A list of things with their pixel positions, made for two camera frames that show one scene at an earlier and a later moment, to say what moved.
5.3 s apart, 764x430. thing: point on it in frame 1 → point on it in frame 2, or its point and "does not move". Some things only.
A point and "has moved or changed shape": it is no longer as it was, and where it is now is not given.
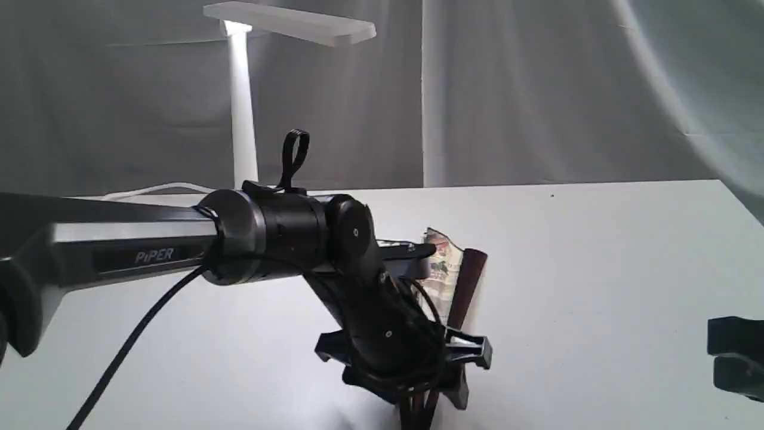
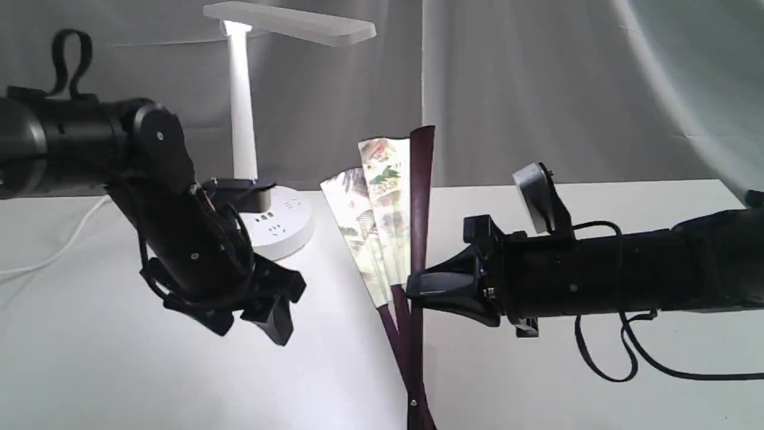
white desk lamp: [237, 17] does not move
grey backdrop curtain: [98, 97] does not move
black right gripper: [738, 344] → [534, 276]
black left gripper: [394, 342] → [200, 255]
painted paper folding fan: [454, 274] has moved or changed shape
